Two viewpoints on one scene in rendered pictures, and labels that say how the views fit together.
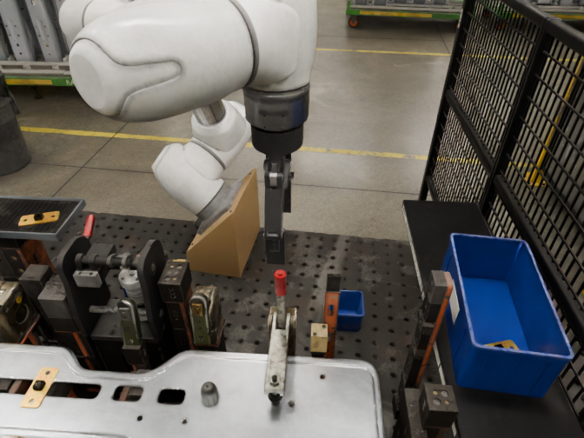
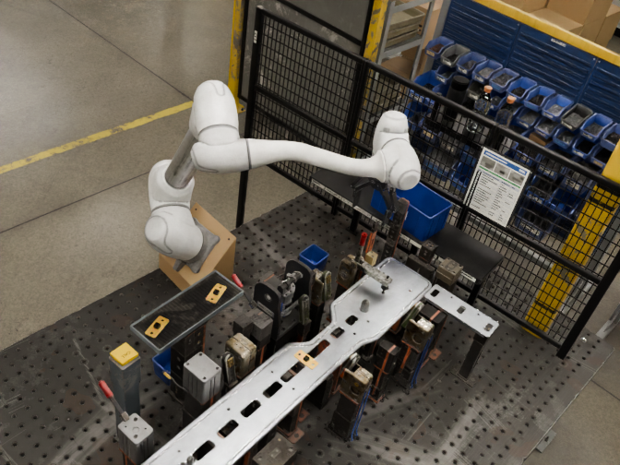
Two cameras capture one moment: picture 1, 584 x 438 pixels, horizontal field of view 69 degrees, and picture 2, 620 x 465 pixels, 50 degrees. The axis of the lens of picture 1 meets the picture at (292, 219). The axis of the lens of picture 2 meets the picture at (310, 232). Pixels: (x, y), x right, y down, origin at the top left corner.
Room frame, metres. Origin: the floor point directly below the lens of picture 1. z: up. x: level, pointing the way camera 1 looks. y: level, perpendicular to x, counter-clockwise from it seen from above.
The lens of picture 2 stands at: (-0.19, 1.80, 2.80)
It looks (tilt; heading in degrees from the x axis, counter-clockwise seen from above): 40 degrees down; 299
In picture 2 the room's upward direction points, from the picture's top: 11 degrees clockwise
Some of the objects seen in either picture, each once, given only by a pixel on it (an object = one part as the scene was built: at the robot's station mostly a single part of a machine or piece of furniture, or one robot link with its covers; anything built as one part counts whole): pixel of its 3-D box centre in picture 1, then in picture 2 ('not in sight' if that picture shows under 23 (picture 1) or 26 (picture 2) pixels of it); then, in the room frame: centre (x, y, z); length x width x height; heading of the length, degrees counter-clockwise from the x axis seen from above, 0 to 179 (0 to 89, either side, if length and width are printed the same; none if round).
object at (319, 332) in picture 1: (315, 379); (363, 286); (0.53, -0.06, 0.88); 0.04 x 0.04 x 0.36; 86
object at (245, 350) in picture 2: (27, 348); (237, 379); (0.61, 0.65, 0.89); 0.13 x 0.11 x 0.38; 176
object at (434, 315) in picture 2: not in sight; (423, 336); (0.22, -0.03, 0.84); 0.11 x 0.10 x 0.28; 176
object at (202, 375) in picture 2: not in sight; (199, 404); (0.63, 0.81, 0.90); 0.13 x 0.10 x 0.41; 176
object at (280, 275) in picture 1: (281, 300); (361, 248); (0.55, 0.02, 1.13); 0.04 x 0.02 x 0.16; 86
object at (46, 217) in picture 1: (38, 216); (216, 292); (0.78, 0.59, 1.17); 0.08 x 0.04 x 0.01; 105
